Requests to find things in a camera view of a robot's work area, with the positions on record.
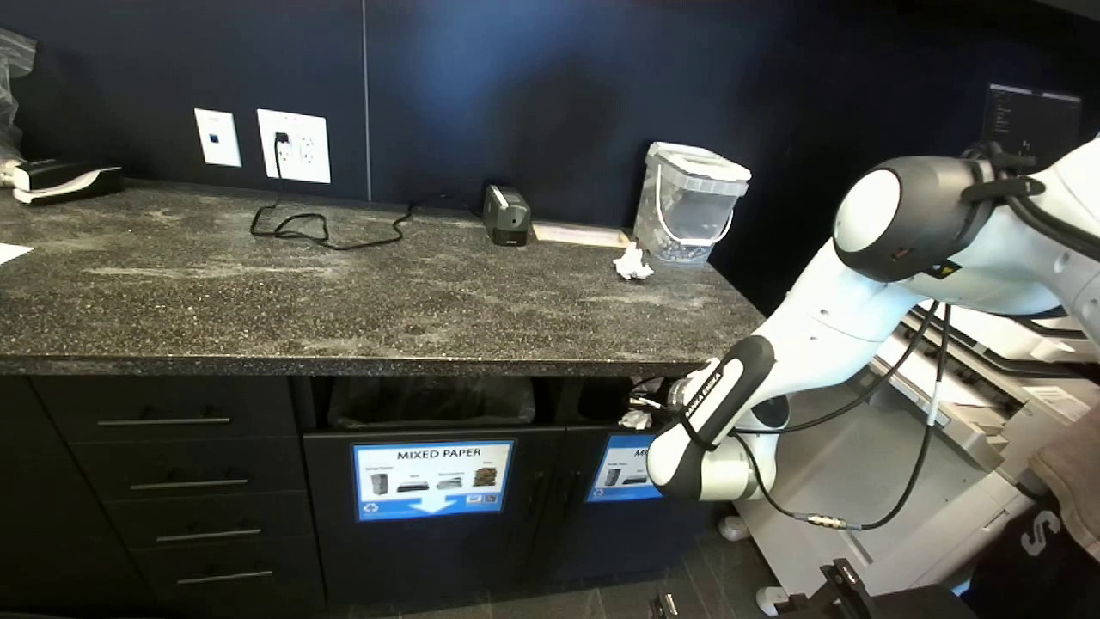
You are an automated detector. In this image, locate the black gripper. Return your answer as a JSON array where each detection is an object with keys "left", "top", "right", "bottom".
[{"left": 626, "top": 375, "right": 694, "bottom": 436}]

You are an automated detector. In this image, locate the black bin with plastic liner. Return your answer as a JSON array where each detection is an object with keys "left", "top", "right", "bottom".
[
  {"left": 566, "top": 379, "right": 647, "bottom": 427},
  {"left": 323, "top": 375, "right": 539, "bottom": 435}
]

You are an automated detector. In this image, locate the mixed paper sign arrow up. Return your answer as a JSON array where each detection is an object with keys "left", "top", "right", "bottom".
[{"left": 583, "top": 431, "right": 668, "bottom": 506}]

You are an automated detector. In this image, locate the flat cream paper pad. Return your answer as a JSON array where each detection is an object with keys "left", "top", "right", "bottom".
[{"left": 530, "top": 220, "right": 637, "bottom": 251}]

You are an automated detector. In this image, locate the clear plastic bucket with lid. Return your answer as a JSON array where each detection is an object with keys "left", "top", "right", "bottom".
[{"left": 631, "top": 139, "right": 757, "bottom": 273}]

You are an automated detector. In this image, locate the white office printer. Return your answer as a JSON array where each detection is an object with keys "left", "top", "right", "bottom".
[{"left": 723, "top": 298, "right": 1100, "bottom": 619}]

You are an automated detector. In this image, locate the small black desk device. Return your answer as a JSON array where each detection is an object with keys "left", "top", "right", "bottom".
[{"left": 477, "top": 181, "right": 537, "bottom": 251}]

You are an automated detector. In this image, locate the mixed paper sign arrow down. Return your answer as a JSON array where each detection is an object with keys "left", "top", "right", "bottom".
[{"left": 351, "top": 436, "right": 515, "bottom": 525}]

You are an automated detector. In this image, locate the black stand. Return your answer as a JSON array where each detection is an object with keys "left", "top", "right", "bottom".
[{"left": 802, "top": 559, "right": 975, "bottom": 619}]

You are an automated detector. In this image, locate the person in black clothing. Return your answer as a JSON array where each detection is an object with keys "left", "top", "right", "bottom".
[{"left": 966, "top": 409, "right": 1100, "bottom": 619}]

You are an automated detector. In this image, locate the dark monitor screen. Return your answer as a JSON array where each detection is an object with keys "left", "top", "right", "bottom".
[{"left": 984, "top": 78, "right": 1087, "bottom": 149}]

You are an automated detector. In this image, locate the black cabinet drawer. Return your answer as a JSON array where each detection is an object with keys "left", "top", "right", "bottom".
[
  {"left": 100, "top": 492, "right": 312, "bottom": 553},
  {"left": 66, "top": 442, "right": 307, "bottom": 506},
  {"left": 32, "top": 375, "right": 303, "bottom": 444},
  {"left": 134, "top": 542, "right": 323, "bottom": 612}
]

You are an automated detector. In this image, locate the black device with white paper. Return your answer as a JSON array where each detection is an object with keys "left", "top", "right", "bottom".
[{"left": 9, "top": 156, "right": 126, "bottom": 207}]

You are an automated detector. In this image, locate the clear plastic bag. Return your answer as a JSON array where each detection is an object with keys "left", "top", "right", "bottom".
[{"left": 0, "top": 27, "right": 41, "bottom": 164}]

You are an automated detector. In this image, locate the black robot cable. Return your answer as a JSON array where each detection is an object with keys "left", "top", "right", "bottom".
[{"left": 724, "top": 140, "right": 1100, "bottom": 538}]

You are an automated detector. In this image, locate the white wall outlet plate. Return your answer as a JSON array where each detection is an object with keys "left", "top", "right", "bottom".
[{"left": 254, "top": 106, "right": 336, "bottom": 186}]

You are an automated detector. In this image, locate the black power cord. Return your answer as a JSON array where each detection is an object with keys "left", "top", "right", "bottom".
[{"left": 248, "top": 131, "right": 418, "bottom": 256}]

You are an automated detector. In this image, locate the white wall switch plate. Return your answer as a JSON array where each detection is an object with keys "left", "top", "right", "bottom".
[{"left": 191, "top": 103, "right": 248, "bottom": 171}]

